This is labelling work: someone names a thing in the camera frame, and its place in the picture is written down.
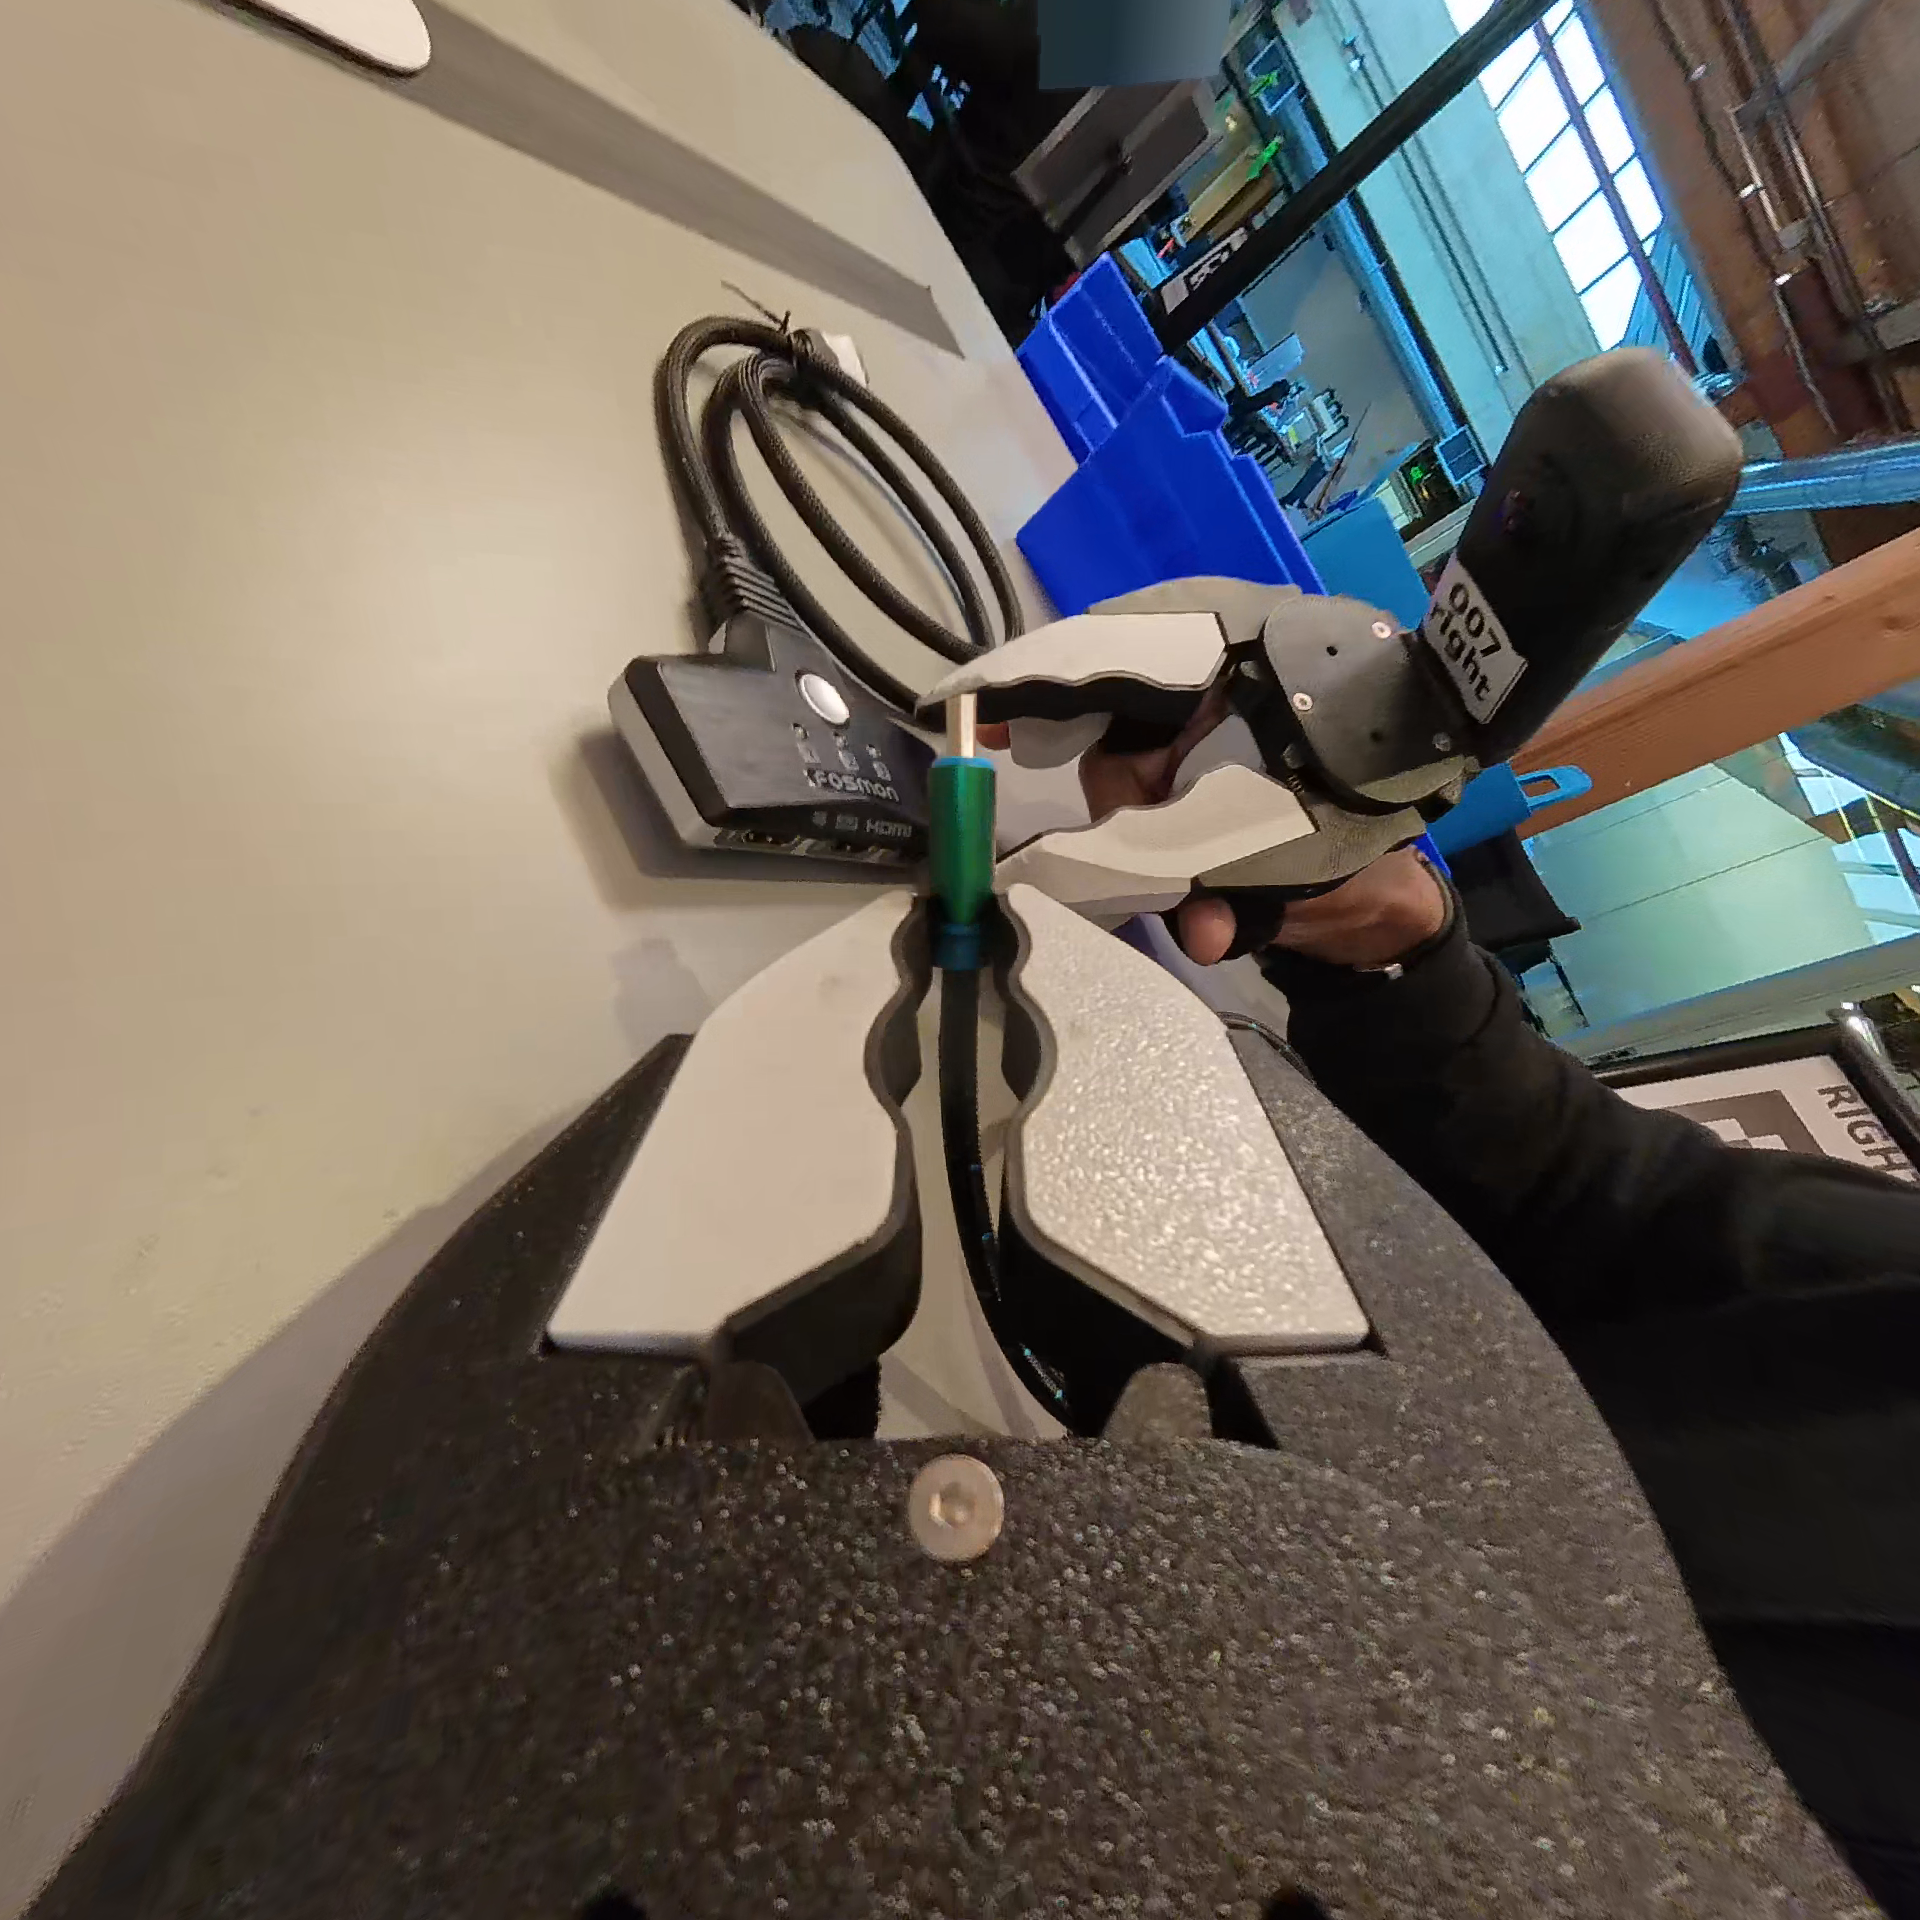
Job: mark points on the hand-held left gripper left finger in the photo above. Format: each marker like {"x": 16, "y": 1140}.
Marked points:
{"x": 765, "y": 1140}

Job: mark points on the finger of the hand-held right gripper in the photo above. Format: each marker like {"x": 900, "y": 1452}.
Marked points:
{"x": 1200, "y": 841}
{"x": 1112, "y": 643}

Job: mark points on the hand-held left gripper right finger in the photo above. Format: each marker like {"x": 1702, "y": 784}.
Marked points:
{"x": 1170, "y": 1153}

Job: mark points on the black switch box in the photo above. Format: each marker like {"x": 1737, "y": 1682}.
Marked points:
{"x": 719, "y": 718}

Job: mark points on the person's right forearm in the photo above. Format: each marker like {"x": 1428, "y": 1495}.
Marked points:
{"x": 1649, "y": 1276}

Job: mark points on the person's right hand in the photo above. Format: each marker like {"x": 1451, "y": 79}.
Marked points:
{"x": 1367, "y": 915}

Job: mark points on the blue plastic bin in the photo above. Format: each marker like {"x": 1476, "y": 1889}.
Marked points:
{"x": 1153, "y": 523}
{"x": 1101, "y": 323}

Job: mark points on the wooden beam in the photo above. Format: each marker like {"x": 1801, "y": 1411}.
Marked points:
{"x": 1772, "y": 661}

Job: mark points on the black pole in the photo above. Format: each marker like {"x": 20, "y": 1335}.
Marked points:
{"x": 1349, "y": 159}

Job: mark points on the printed tag board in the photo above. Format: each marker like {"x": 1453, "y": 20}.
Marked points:
{"x": 1725, "y": 1089}

